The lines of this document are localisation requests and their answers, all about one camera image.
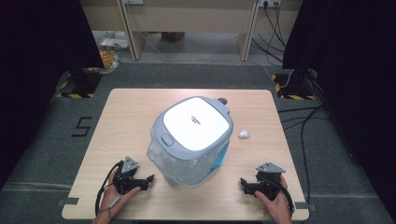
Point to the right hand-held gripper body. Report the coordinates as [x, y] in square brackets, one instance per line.
[268, 182]

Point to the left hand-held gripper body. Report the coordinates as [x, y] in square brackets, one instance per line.
[126, 179]

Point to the clear plastic bin liner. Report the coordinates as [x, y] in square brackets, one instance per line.
[186, 169]

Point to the white paper ball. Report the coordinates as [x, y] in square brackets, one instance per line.
[243, 134]

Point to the grey white lidded trash can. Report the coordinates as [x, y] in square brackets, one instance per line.
[196, 123]

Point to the person's left hand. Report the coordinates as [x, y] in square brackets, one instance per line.
[112, 199]

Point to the person's right hand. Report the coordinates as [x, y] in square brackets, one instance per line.
[277, 205]

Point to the grey tape floor mark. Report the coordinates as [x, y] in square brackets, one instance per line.
[69, 201]
[305, 206]

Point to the black tape floor marking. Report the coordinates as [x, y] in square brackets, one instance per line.
[82, 127]

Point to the black stand base striped tape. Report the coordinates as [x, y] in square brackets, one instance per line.
[79, 84]
[294, 85]

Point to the clear bag with yellow contents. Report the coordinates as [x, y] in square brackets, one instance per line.
[109, 59]

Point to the black curtain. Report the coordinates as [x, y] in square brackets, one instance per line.
[358, 77]
[37, 77]

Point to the white papers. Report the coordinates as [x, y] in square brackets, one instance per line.
[114, 42]

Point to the beige wooden desk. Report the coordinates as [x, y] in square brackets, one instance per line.
[186, 17]

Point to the white wall socket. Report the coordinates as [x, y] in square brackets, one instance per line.
[133, 2]
[269, 2]

